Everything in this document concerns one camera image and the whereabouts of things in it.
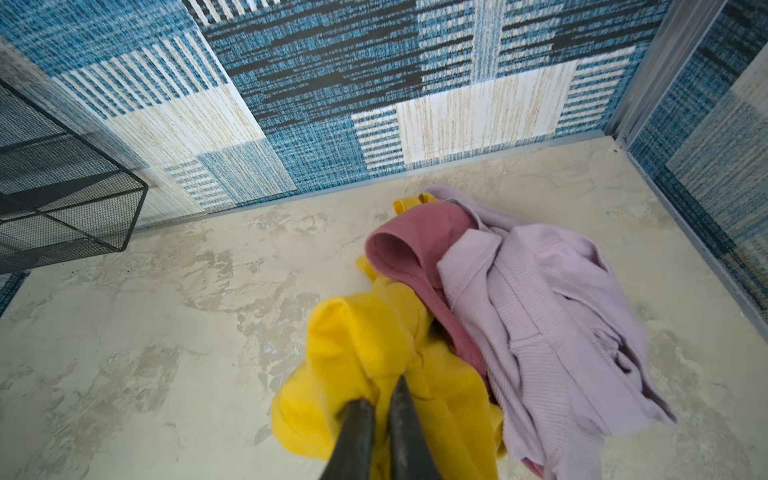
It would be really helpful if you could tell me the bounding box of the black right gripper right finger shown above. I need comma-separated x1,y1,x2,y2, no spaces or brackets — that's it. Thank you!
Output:
388,376,442,480

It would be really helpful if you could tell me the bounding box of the lilac ribbed cloth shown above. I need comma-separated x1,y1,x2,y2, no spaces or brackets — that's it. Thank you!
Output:
429,185,678,479

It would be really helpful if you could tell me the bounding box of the aluminium frame corner post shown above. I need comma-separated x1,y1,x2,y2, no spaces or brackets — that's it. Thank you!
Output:
605,0,726,149

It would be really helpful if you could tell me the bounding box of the pink-red cloth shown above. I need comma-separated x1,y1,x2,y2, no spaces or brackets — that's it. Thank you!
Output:
365,202,554,479

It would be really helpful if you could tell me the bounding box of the yellow cloth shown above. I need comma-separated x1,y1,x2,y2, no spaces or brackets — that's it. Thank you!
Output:
271,193,504,479

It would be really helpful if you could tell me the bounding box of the black wire mesh shelf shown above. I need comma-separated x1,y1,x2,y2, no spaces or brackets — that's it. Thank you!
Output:
1,82,149,274

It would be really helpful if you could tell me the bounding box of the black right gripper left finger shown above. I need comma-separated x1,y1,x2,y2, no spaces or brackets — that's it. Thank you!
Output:
320,398,375,480

